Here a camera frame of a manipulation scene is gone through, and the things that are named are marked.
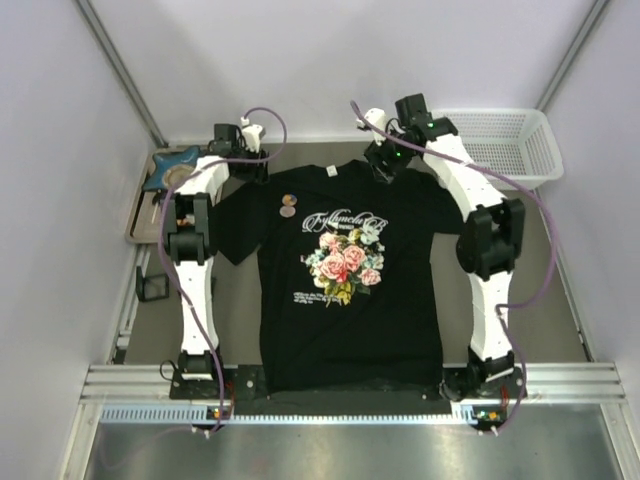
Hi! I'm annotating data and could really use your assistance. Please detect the white round brooch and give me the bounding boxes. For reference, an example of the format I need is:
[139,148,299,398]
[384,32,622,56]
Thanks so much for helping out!
[279,206,296,218]

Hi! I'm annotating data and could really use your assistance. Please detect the black floral t-shirt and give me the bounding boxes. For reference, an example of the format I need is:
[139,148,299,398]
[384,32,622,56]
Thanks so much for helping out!
[212,160,463,393]

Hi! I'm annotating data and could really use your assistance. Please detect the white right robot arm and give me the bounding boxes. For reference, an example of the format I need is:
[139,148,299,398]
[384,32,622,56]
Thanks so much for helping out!
[356,94,525,401]

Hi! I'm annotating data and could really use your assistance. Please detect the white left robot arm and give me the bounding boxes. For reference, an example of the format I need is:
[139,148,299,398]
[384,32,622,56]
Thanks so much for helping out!
[158,117,269,400]

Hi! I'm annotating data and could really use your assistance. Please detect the black box with yellow brooch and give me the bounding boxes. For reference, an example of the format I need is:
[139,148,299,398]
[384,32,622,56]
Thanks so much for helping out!
[135,266,170,303]

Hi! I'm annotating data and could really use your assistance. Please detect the blue star-shaped dish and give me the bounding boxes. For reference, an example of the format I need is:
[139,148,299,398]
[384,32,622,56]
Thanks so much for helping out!
[142,145,203,192]

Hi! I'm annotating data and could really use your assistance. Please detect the brown rectangular tray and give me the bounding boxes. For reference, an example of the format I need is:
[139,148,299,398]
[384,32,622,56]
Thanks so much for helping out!
[125,146,189,244]

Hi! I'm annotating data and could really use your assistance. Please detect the white perforated plastic basket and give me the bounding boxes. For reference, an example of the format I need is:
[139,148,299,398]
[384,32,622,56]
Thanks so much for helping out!
[433,108,564,190]

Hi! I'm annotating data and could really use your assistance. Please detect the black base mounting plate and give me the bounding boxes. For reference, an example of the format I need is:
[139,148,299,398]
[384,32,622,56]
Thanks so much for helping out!
[161,361,526,402]

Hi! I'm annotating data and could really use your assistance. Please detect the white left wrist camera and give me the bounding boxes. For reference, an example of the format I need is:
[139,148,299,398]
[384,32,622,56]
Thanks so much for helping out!
[240,117,265,154]

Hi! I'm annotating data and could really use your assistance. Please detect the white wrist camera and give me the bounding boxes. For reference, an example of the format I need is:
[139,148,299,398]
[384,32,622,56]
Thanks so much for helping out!
[240,117,265,154]
[356,108,387,145]

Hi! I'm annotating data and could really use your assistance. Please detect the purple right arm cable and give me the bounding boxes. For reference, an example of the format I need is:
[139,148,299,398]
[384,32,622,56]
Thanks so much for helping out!
[349,100,557,434]

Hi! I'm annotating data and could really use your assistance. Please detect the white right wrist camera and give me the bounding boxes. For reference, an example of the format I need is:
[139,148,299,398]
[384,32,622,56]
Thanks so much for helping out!
[356,108,387,145]

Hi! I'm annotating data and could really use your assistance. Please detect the grey slotted cable duct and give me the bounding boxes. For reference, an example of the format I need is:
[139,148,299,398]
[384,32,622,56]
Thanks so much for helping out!
[100,399,506,427]

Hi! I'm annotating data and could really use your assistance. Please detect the aluminium frame rail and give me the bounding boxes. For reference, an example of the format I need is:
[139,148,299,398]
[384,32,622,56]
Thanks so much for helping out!
[61,363,639,479]

